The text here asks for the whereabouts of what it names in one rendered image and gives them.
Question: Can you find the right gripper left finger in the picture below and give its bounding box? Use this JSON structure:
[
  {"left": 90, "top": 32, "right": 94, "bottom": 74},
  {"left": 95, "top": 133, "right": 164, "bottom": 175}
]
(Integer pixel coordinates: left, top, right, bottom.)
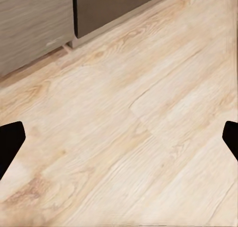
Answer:
[{"left": 0, "top": 121, "right": 26, "bottom": 180}]

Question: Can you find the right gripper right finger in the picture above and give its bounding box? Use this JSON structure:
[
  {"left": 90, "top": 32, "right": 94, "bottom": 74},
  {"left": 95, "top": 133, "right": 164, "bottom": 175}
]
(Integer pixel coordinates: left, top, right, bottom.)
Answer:
[{"left": 222, "top": 121, "right": 238, "bottom": 161}]

